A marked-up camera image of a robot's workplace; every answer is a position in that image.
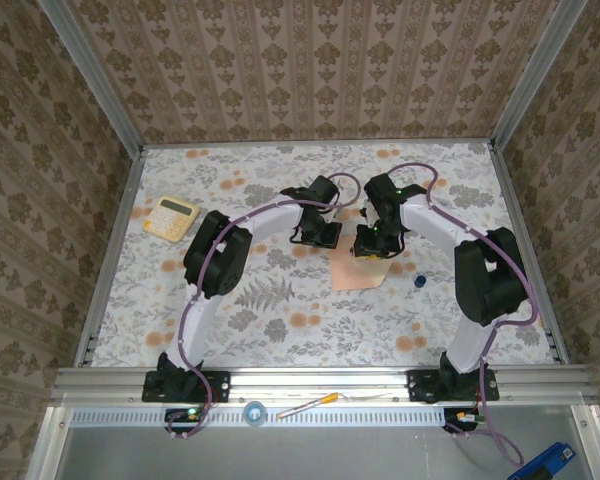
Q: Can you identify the small blue white tape roll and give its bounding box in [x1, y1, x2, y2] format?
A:
[243, 400, 266, 427]

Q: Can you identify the white cable tie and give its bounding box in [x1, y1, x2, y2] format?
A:
[342, 392, 401, 403]

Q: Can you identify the peach paper sheet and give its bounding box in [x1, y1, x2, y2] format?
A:
[329, 244, 387, 292]

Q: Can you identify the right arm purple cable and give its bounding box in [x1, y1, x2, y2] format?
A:
[384, 162, 540, 469]

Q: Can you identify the slotted grey cable duct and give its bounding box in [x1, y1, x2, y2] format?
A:
[67, 405, 449, 429]

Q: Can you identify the aluminium front frame rail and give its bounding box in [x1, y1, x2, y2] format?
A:
[49, 366, 599, 406]

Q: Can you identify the connector board with orange plug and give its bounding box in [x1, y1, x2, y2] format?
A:
[443, 407, 481, 432]

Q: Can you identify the blue electronic device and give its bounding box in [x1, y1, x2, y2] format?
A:
[507, 441, 577, 480]

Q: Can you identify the aluminium side rail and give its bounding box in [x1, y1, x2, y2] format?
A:
[73, 145, 147, 369]
[488, 142, 571, 365]

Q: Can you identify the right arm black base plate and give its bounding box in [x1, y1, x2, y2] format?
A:
[407, 370, 500, 403]

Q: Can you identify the aluminium frame post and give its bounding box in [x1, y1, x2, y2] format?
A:
[35, 0, 146, 154]
[489, 0, 589, 149]

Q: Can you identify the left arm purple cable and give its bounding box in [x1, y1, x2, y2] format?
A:
[167, 172, 364, 441]

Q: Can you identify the aluminium back rail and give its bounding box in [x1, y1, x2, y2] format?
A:
[140, 138, 496, 149]

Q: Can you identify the white pen with orange cap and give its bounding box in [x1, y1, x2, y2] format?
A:
[276, 392, 340, 420]

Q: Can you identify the floral patterned table cover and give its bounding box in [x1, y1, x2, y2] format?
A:
[90, 143, 564, 369]

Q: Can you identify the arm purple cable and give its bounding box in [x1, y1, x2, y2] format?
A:
[384, 162, 540, 469]
[167, 172, 364, 441]

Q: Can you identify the connector board with green light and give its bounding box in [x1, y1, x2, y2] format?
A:
[164, 405, 204, 426]

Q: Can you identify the pale yellow calculator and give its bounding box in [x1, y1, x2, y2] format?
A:
[142, 195, 201, 243]

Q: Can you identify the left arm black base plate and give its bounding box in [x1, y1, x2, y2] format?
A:
[142, 370, 231, 404]

